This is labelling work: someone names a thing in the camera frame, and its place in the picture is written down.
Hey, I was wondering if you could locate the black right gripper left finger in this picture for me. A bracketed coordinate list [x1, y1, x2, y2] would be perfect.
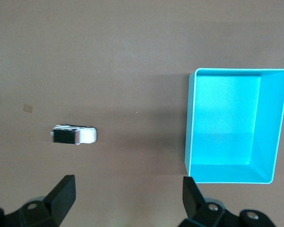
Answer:
[0, 174, 76, 227]

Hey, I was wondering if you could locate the white jeep toy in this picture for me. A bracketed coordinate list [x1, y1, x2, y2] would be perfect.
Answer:
[50, 123, 98, 146]

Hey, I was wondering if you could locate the cyan plastic bin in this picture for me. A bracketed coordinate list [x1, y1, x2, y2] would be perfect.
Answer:
[184, 68, 284, 185]

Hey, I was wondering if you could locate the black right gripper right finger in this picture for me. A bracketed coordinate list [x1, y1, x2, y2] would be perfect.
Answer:
[177, 176, 279, 227]

